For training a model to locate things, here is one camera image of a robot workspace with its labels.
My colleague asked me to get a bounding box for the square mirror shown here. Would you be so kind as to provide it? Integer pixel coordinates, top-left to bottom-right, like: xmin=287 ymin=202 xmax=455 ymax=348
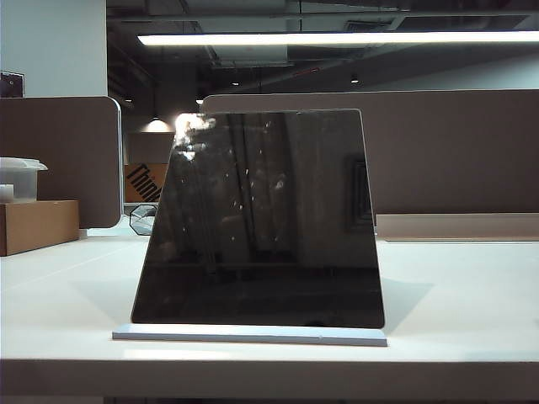
xmin=112 ymin=109 xmax=389 ymax=348

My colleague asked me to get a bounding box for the cardboard box with Think print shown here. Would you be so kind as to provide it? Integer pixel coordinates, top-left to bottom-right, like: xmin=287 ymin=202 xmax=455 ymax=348
xmin=124 ymin=162 xmax=170 ymax=204

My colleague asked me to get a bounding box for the distant brown partition panel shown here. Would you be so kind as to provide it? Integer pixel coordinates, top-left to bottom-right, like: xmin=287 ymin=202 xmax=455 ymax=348
xmin=126 ymin=131 xmax=176 ymax=165

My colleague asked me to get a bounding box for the glowing pendant lamp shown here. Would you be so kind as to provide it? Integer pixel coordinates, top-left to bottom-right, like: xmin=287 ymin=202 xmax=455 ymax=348
xmin=144 ymin=117 xmax=172 ymax=134

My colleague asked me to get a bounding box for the long linear ceiling light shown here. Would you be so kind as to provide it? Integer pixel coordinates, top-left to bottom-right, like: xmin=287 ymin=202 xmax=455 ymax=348
xmin=136 ymin=29 xmax=539 ymax=47

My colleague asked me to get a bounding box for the tan angled desk ledge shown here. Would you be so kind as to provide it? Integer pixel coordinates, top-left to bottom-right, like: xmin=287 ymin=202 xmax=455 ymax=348
xmin=374 ymin=213 xmax=539 ymax=243

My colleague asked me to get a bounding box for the brown desk partition rounded corner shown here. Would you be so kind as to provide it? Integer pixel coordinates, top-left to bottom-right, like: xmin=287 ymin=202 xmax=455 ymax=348
xmin=0 ymin=95 xmax=124 ymax=231

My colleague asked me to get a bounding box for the plain brown cardboard box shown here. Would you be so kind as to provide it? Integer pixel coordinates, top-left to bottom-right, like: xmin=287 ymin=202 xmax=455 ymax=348
xmin=0 ymin=199 xmax=81 ymax=258

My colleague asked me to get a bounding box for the translucent plastic container with lid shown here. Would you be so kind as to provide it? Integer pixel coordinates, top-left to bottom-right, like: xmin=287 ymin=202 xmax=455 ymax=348
xmin=0 ymin=157 xmax=49 ymax=204

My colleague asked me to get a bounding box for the octagonal glass terrarium black frame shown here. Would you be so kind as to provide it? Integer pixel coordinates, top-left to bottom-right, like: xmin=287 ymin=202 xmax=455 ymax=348
xmin=129 ymin=204 xmax=158 ymax=237

